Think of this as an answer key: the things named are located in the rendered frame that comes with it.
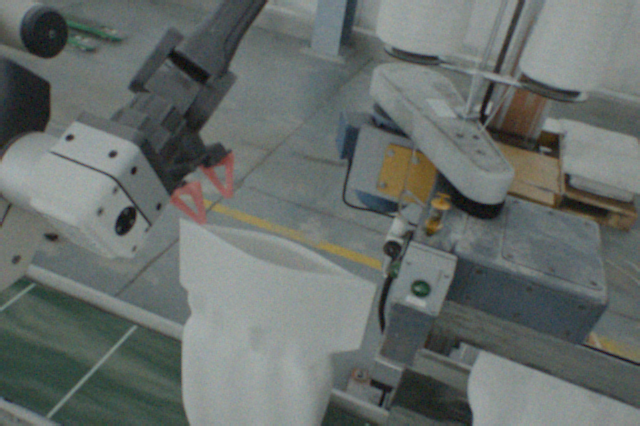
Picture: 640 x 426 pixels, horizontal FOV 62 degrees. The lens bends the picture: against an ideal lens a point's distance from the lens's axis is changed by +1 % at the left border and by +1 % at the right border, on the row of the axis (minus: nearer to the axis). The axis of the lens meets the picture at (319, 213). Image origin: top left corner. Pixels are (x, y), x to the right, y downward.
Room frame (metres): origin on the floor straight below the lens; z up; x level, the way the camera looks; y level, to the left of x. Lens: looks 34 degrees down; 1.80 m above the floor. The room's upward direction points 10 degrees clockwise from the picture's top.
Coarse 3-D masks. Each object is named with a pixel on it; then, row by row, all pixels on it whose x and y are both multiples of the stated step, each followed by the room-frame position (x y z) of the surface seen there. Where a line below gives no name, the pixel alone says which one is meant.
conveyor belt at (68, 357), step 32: (32, 288) 1.32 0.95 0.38; (0, 320) 1.16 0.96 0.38; (32, 320) 1.18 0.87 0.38; (64, 320) 1.20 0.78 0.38; (96, 320) 1.23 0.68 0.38; (0, 352) 1.04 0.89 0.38; (32, 352) 1.06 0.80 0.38; (64, 352) 1.08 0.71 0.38; (96, 352) 1.10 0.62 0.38; (128, 352) 1.12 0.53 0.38; (160, 352) 1.14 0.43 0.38; (0, 384) 0.93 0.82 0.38; (32, 384) 0.95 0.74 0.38; (64, 384) 0.97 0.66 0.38; (96, 384) 0.99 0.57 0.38; (128, 384) 1.01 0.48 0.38; (160, 384) 1.03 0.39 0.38; (64, 416) 0.87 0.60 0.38; (96, 416) 0.89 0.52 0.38; (128, 416) 0.90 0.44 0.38; (160, 416) 0.92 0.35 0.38
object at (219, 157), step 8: (216, 152) 0.75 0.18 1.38; (224, 152) 0.77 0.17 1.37; (232, 152) 0.79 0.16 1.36; (208, 160) 0.73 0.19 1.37; (216, 160) 0.74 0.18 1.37; (224, 160) 0.78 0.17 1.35; (232, 160) 0.79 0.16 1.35; (200, 168) 0.79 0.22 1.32; (208, 168) 0.78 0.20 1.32; (232, 168) 0.78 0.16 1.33; (208, 176) 0.78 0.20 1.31; (216, 176) 0.79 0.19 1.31; (232, 176) 0.78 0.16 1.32; (216, 184) 0.78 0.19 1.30; (232, 184) 0.77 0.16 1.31; (224, 192) 0.77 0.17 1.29; (232, 192) 0.77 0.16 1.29
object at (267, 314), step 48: (192, 240) 0.98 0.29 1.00; (240, 240) 0.99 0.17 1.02; (288, 240) 0.98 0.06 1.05; (192, 288) 0.98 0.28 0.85; (240, 288) 0.91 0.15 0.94; (288, 288) 0.89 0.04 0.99; (336, 288) 0.89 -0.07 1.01; (192, 336) 0.89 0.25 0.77; (240, 336) 0.87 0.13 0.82; (288, 336) 0.88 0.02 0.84; (336, 336) 0.89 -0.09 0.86; (192, 384) 0.87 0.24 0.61; (240, 384) 0.84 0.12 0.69; (288, 384) 0.82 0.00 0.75
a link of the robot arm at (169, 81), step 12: (168, 60) 0.63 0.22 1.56; (180, 60) 0.64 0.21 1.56; (156, 72) 0.60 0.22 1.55; (168, 72) 0.62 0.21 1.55; (180, 72) 0.62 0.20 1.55; (192, 72) 0.64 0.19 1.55; (204, 72) 0.66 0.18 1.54; (156, 84) 0.59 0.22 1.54; (168, 84) 0.60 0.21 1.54; (180, 84) 0.61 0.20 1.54; (192, 84) 0.62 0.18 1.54; (204, 84) 0.63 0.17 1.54; (168, 96) 0.59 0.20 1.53; (180, 96) 0.59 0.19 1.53; (192, 96) 0.60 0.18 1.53; (180, 108) 0.58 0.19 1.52
